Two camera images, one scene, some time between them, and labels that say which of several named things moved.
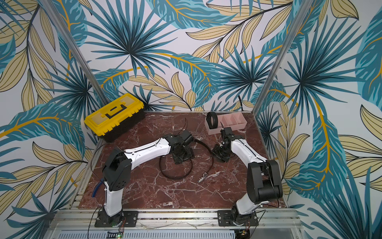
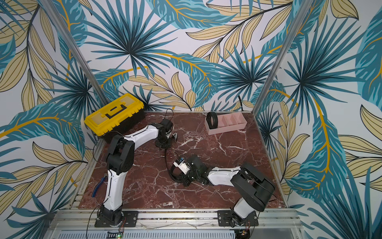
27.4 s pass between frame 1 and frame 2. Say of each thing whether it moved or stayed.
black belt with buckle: stayed
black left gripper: moved
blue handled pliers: stayed
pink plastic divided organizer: stayed
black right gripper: moved
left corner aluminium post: stayed
